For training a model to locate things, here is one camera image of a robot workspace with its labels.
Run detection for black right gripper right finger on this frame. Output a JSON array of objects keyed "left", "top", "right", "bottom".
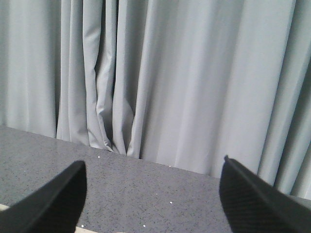
[{"left": 219, "top": 156, "right": 311, "bottom": 233}]

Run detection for grey pleated curtain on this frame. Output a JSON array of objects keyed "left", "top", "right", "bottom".
[{"left": 0, "top": 0, "right": 311, "bottom": 199}]

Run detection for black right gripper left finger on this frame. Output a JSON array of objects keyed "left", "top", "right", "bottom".
[{"left": 0, "top": 161, "right": 87, "bottom": 233}]

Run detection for light wooden cutting board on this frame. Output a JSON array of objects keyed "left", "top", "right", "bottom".
[{"left": 0, "top": 204, "right": 96, "bottom": 233}]

